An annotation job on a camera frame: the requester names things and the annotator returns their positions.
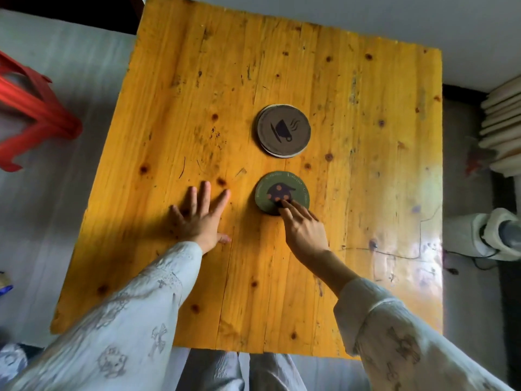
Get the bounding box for person's left hand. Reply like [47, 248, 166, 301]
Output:
[169, 181, 232, 255]

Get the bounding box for person's right hand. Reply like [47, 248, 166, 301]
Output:
[278, 199, 331, 266]

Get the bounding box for green round coaster teapot print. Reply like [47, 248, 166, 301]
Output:
[255, 171, 311, 216]

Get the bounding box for person's left forearm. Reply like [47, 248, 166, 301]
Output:
[3, 241, 204, 391]

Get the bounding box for person's right forearm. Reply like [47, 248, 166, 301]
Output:
[300, 248, 514, 391]

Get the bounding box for white-edged round coaster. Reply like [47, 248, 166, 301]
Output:
[255, 104, 311, 159]

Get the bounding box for brown round coaster cup print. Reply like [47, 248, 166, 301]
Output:
[257, 105, 312, 156]

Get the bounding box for person's grey trousers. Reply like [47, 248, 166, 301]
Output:
[175, 348, 308, 391]

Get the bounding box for red plastic stool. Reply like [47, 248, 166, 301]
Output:
[0, 51, 83, 173]

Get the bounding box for white pipe fitting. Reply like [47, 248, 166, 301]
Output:
[442, 207, 521, 262]

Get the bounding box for white radiator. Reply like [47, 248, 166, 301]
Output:
[478, 75, 521, 178]

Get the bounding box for black cable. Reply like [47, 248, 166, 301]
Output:
[443, 249, 500, 276]

